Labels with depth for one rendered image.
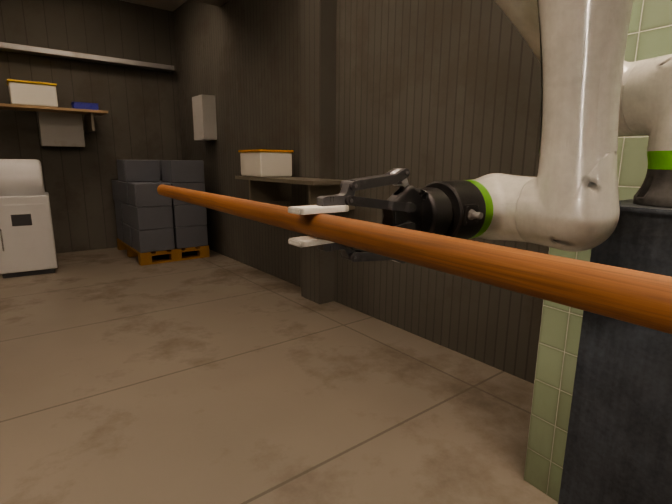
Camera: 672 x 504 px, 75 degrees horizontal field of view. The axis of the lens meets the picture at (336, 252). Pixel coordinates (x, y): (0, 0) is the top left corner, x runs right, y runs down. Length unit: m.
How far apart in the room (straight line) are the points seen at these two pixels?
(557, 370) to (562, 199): 1.26
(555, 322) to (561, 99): 1.24
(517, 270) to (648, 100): 0.64
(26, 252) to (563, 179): 5.56
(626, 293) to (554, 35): 0.44
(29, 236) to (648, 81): 5.56
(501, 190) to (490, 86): 2.18
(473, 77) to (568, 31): 2.31
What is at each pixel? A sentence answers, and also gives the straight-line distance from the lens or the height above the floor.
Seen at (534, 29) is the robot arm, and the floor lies 1.49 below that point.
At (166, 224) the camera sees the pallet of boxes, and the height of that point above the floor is 0.48.
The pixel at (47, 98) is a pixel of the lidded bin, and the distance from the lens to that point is 6.44.
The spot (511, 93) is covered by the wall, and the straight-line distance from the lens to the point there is 2.79.
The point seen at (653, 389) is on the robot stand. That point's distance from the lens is 0.92.
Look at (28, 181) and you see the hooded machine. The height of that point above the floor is 1.03.
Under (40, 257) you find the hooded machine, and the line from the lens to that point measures 5.82.
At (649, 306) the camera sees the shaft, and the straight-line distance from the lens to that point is 0.28.
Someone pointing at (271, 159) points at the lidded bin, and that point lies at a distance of 3.96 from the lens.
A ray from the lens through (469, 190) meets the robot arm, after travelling 0.66.
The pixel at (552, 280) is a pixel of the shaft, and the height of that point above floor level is 1.20.
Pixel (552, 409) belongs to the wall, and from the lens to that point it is 1.92.
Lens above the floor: 1.27
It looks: 12 degrees down
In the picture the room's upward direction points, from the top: 1 degrees clockwise
